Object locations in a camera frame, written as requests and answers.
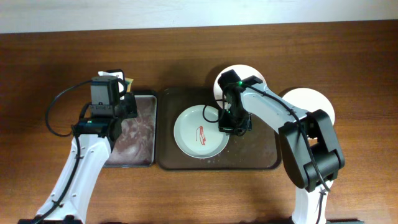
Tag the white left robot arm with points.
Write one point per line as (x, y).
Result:
(92, 144)

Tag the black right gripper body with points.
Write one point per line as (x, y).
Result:
(234, 127)

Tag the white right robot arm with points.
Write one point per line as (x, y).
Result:
(307, 140)

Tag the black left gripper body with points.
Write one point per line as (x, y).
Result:
(129, 106)

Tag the cream white plate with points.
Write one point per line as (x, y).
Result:
(310, 100)

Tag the dark brown serving tray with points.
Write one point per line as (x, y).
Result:
(256, 150)

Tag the metal wash tray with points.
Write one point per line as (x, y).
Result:
(136, 145)

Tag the pink plate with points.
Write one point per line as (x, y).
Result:
(248, 70)

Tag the green yellow sponge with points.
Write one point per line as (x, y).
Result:
(129, 82)

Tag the pale green plate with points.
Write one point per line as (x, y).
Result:
(195, 136)

